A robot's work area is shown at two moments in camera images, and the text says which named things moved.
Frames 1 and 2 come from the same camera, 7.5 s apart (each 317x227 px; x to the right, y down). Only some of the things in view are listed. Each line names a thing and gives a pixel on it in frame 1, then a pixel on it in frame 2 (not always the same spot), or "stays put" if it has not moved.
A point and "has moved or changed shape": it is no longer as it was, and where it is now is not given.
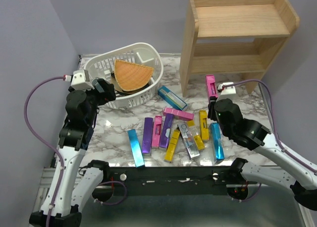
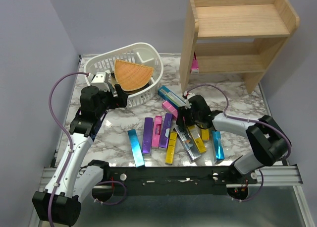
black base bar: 169,180 stays put
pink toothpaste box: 157,131 stays put
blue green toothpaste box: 169,96 stays put
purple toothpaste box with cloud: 166,131 stays put
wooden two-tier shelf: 235,33 stays put
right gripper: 210,109 -> 182,111
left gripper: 109,94 -> 120,101
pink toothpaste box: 179,114 has moved or changed shape
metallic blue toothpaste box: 136,148 stays put
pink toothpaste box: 211,86 -> 194,68
